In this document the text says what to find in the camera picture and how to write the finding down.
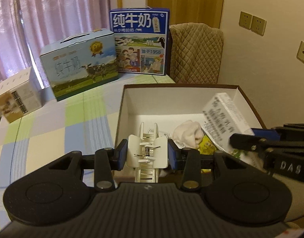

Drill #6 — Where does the quilted beige chair cover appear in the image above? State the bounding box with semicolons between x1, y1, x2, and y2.
169;23;224;84

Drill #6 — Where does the dark blue milk carton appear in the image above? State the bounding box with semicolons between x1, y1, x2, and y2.
110;8;170;75

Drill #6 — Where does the brown cardboard storage box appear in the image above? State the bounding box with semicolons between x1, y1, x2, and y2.
115;84;265;144

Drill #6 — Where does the double wall socket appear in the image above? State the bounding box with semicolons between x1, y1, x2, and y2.
239;11;267;36

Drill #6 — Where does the white printed medicine box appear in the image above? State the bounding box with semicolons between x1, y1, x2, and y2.
202;92;254;154

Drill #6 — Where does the white sock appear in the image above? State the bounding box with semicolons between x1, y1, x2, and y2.
172;120;205;149

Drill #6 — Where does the small white brown box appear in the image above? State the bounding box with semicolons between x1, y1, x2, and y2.
0;67;42;123

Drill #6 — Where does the checked bed sheet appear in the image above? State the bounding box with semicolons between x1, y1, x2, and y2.
0;74;173;229

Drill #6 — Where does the pink window curtain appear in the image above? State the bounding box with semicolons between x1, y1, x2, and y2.
0;0;110;88

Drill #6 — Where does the light blue milk carton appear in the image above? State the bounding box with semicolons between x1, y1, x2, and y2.
39;29;119;101

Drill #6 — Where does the yellow snack pouch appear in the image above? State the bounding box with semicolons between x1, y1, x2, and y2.
198;135;218;155

